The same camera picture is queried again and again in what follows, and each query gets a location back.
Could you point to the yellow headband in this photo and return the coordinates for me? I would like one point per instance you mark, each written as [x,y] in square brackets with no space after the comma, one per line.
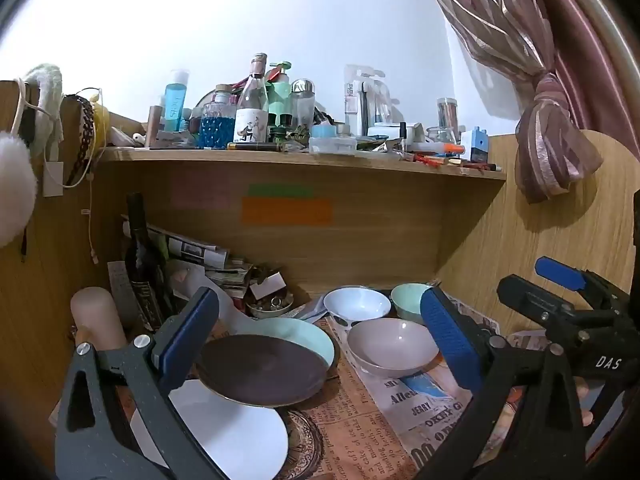
[102,120]

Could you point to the white plate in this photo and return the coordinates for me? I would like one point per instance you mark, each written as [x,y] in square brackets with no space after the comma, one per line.
[235,435]

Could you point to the clear bottle with silver cap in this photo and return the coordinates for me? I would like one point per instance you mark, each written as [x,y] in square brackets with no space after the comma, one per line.
[302,107]

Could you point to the pile of rolled newspapers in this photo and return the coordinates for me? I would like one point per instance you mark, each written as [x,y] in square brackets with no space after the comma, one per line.
[192,252]

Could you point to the wooden shelf board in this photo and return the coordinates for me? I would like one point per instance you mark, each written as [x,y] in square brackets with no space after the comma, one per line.
[300,160]

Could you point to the clear plastic box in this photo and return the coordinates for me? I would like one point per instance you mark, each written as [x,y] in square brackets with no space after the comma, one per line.
[332,145]

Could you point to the mint green plate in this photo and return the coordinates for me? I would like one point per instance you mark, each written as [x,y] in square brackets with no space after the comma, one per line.
[310,335]

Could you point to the round wooden side panel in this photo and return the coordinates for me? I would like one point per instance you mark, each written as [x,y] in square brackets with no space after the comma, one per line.
[550,230]

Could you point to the pale grey bowl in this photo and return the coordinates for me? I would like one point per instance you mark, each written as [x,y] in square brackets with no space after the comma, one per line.
[390,347]

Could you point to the blue block sharpener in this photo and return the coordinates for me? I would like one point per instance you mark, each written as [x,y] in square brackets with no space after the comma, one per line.
[475,145]

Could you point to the light blue box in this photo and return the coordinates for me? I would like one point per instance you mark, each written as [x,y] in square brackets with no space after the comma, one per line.
[323,130]

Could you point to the green pump bottle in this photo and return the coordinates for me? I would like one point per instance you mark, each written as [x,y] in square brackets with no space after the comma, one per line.
[280,100]

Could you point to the clear canister of sticks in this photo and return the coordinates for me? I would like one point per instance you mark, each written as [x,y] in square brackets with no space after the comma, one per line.
[447,115]

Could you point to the patterned headband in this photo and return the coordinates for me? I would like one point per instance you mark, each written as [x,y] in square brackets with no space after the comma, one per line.
[86,125]

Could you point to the small bowl of coins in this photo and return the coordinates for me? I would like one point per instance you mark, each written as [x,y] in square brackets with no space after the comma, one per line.
[267,307]

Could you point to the small white box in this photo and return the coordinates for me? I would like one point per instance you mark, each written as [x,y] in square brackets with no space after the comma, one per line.
[267,287]

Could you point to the person's right hand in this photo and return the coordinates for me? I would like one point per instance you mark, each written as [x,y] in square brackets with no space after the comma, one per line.
[584,402]

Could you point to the dark wine bottle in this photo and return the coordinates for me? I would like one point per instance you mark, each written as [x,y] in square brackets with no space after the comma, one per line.
[142,270]

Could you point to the beige cosmetic tube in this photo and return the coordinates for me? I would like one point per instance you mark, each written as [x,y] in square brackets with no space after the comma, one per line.
[153,127]

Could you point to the clear plastic package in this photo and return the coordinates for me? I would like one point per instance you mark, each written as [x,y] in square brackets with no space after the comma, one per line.
[367,100]

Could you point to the cream pillar candle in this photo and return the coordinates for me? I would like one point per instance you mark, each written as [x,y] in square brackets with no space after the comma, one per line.
[97,315]

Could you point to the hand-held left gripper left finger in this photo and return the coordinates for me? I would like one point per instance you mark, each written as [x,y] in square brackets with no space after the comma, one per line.
[190,340]

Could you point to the green sticky note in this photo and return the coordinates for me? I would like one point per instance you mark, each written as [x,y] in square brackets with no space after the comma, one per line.
[280,191]

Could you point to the pink satin curtain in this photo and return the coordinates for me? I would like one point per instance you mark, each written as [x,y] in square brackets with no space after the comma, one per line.
[590,35]

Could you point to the black and gold pen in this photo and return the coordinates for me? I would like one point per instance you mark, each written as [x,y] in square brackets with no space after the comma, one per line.
[255,146]

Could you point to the orange marker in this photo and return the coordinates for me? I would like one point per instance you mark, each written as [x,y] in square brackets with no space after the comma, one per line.
[450,149]

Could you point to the jar of blue beads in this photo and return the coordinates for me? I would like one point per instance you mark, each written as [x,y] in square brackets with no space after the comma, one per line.
[217,130]

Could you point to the mint green bowl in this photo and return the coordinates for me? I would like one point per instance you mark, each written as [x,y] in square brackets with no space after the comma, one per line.
[407,300]

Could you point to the white bowl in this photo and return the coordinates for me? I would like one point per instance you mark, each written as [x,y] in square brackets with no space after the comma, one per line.
[357,305]

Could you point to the newspaper print table cloth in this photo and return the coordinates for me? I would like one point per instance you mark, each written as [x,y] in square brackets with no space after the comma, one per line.
[360,430]

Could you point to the dark brown plate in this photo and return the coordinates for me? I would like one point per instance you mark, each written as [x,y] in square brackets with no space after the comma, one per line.
[260,370]

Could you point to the tall blue liquid bottle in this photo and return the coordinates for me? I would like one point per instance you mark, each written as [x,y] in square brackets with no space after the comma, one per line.
[176,105]

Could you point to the white charger plug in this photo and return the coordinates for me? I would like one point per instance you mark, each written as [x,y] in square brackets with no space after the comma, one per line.
[52,180]

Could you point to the pink sticky note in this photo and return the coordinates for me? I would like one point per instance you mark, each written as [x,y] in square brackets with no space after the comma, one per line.
[200,192]

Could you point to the orange sticky note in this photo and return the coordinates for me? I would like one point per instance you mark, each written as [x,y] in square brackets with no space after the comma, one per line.
[285,211]

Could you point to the striped sheer mauve curtain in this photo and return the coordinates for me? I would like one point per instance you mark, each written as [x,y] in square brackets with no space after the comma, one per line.
[500,10]

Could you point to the clear bottle with white label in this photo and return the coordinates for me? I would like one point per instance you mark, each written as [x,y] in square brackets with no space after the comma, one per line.
[250,125]

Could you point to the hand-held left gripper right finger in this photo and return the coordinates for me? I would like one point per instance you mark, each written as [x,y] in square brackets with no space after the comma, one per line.
[450,340]

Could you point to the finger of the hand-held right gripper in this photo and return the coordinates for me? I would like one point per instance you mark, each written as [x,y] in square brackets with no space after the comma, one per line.
[535,302]
[560,272]

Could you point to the white fluffy earmuffs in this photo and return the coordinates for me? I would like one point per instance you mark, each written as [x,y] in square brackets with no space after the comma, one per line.
[15,185]

